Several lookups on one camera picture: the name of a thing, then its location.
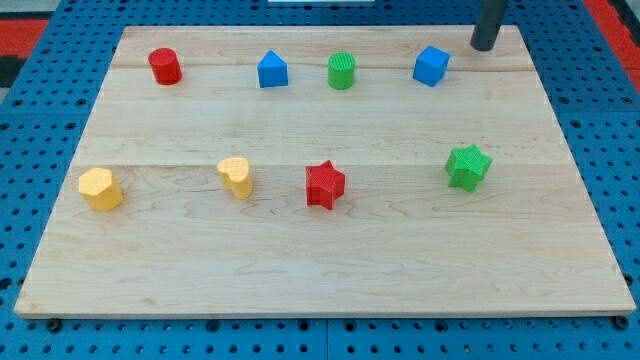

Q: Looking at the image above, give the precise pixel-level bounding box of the light wooden board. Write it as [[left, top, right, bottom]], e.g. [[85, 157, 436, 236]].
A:
[[15, 25, 636, 319]]

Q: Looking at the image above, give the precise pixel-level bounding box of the green star block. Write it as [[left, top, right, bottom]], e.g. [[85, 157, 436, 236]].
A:
[[445, 144, 493, 192]]

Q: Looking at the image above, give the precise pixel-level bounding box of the dark grey cylindrical pointer rod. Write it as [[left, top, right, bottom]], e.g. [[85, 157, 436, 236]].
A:
[[470, 0, 509, 52]]

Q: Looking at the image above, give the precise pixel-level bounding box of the blue triangular prism block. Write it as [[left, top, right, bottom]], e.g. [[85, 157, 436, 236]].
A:
[[257, 50, 289, 88]]

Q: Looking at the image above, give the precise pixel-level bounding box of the blue cube block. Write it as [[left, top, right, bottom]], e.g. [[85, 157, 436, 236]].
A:
[[412, 46, 450, 87]]

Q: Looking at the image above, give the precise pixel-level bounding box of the yellow hexagon block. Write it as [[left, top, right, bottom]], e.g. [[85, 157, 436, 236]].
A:
[[78, 167, 124, 212]]

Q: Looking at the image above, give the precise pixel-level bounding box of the green cylinder block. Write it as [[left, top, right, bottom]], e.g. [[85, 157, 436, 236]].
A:
[[327, 51, 356, 90]]

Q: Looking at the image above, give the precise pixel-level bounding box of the yellow heart block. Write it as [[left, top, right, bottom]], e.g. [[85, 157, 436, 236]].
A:
[[217, 157, 253, 199]]

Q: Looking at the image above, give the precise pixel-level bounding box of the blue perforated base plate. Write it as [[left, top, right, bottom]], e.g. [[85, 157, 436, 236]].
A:
[[1, 1, 639, 359]]

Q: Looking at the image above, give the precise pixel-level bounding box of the red cylinder block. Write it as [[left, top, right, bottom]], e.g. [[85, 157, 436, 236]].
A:
[[148, 48, 183, 85]]

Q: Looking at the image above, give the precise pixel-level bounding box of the red star block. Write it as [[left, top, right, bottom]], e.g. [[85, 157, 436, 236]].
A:
[[305, 160, 346, 210]]

